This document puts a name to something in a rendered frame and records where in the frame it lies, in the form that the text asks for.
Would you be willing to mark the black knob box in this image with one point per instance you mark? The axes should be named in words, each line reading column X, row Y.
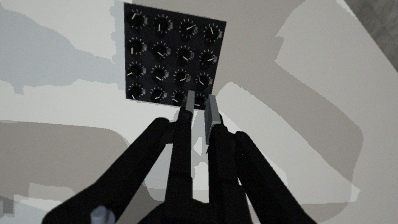
column 186, row 50

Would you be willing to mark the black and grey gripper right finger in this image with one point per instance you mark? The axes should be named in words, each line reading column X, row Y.
column 271, row 200

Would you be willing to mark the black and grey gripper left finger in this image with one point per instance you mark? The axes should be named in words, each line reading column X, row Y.
column 105, row 201

